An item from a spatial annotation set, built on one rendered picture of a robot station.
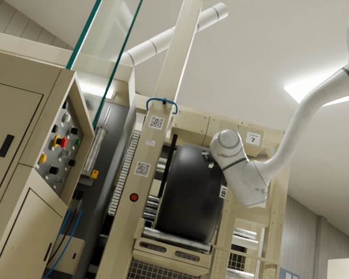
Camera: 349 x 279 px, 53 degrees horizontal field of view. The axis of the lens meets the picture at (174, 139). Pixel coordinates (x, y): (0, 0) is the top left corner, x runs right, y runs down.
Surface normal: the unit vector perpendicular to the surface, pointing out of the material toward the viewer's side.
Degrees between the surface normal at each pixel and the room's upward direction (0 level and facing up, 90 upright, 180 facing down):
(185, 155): 65
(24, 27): 90
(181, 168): 81
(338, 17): 180
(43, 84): 90
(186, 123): 90
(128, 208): 90
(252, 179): 108
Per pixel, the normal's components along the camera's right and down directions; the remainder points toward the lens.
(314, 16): -0.24, 0.88
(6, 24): 0.67, -0.16
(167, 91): 0.08, -0.40
